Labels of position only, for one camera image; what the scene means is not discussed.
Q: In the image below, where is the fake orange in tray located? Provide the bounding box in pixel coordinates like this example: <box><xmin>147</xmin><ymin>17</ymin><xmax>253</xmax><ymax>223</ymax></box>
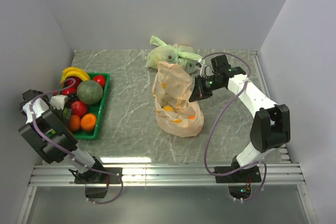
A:
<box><xmin>80</xmin><ymin>113</ymin><xmax>97</xmax><ymax>132</ymax></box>

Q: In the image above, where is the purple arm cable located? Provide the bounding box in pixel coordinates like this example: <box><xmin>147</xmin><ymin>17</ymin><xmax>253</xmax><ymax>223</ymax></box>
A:
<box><xmin>199</xmin><ymin>52</ymin><xmax>268</xmax><ymax>201</ymax></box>
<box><xmin>28</xmin><ymin>78</ymin><xmax>123</xmax><ymax>204</ymax></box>

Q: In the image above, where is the red fake apple top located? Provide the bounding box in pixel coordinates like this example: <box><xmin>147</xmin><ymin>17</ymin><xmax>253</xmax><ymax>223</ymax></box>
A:
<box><xmin>93</xmin><ymin>75</ymin><xmax>106</xmax><ymax>88</ymax></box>

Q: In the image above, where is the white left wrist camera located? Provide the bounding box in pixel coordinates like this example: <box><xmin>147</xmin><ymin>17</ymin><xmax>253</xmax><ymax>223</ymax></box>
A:
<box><xmin>49</xmin><ymin>95</ymin><xmax>68</xmax><ymax>110</ymax></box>

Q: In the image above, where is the green netted fake melon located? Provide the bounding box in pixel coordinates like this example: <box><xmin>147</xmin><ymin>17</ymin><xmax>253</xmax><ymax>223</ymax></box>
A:
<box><xmin>77</xmin><ymin>80</ymin><xmax>103</xmax><ymax>105</ymax></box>

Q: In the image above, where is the orange banana-print plastic bag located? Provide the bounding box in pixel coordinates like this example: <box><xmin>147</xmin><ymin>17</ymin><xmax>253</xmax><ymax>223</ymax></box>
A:
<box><xmin>152</xmin><ymin>61</ymin><xmax>204</xmax><ymax>138</ymax></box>

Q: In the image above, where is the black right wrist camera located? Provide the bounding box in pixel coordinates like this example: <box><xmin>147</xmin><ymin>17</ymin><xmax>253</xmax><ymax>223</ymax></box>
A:
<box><xmin>211</xmin><ymin>54</ymin><xmax>229</xmax><ymax>74</ymax></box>

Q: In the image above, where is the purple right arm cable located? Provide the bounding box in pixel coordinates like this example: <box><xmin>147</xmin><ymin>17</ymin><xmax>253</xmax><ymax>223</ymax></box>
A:
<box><xmin>199</xmin><ymin>52</ymin><xmax>268</xmax><ymax>201</ymax></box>

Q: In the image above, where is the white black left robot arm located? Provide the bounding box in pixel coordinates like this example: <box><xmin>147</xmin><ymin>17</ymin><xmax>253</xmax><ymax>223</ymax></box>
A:
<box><xmin>18</xmin><ymin>89</ymin><xmax>107</xmax><ymax>184</ymax></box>

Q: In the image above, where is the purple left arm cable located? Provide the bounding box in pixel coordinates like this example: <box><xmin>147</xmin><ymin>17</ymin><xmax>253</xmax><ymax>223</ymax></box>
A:
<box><xmin>28</xmin><ymin>78</ymin><xmax>123</xmax><ymax>204</ymax></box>

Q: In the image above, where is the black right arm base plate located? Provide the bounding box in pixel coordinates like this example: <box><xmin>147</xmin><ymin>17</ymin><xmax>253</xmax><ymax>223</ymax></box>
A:
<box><xmin>215</xmin><ymin>166</ymin><xmax>262</xmax><ymax>184</ymax></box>

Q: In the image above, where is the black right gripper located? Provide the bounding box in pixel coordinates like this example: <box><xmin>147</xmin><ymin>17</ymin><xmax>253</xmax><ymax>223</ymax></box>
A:
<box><xmin>189</xmin><ymin>74</ymin><xmax>224</xmax><ymax>102</ymax></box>

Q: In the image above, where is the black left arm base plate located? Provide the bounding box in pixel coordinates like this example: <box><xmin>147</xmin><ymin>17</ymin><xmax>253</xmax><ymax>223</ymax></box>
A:
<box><xmin>69</xmin><ymin>167</ymin><xmax>122</xmax><ymax>184</ymax></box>

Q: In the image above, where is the green plastic fruit tray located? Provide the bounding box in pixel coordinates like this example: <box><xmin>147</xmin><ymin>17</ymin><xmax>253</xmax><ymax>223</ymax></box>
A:
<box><xmin>54</xmin><ymin>72</ymin><xmax>110</xmax><ymax>140</ymax></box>

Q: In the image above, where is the aluminium mounting rail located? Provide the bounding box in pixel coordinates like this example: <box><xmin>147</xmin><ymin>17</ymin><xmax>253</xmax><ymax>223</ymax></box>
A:
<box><xmin>28</xmin><ymin>163</ymin><xmax>306</xmax><ymax>187</ymax></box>

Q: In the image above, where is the yellow fake banana bunch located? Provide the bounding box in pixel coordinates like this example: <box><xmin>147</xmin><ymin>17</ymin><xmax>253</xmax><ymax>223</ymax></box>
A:
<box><xmin>61</xmin><ymin>67</ymin><xmax>91</xmax><ymax>83</ymax></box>

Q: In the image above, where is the red fake apple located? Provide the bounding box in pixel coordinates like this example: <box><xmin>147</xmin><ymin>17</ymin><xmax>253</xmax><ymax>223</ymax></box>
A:
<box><xmin>70</xmin><ymin>100</ymin><xmax>88</xmax><ymax>118</ymax></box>
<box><xmin>93</xmin><ymin>75</ymin><xmax>106</xmax><ymax>88</ymax></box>

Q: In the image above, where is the yellow fake lemon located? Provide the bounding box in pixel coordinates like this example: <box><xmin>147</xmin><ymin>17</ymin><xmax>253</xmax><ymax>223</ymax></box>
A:
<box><xmin>162</xmin><ymin>105</ymin><xmax>175</xmax><ymax>113</ymax></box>

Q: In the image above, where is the green tied plastic bag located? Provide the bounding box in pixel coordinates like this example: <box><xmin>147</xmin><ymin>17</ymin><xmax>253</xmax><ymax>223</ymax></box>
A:
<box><xmin>145</xmin><ymin>36</ymin><xmax>202</xmax><ymax>74</ymax></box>

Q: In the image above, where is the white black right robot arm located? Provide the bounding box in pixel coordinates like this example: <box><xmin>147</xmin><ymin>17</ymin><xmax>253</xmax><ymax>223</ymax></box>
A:
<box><xmin>189</xmin><ymin>66</ymin><xmax>290</xmax><ymax>182</ymax></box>

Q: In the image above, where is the dark fake grape bunch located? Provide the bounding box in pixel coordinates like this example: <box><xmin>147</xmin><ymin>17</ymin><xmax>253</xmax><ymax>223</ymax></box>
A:
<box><xmin>67</xmin><ymin>93</ymin><xmax>79</xmax><ymax>104</ymax></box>

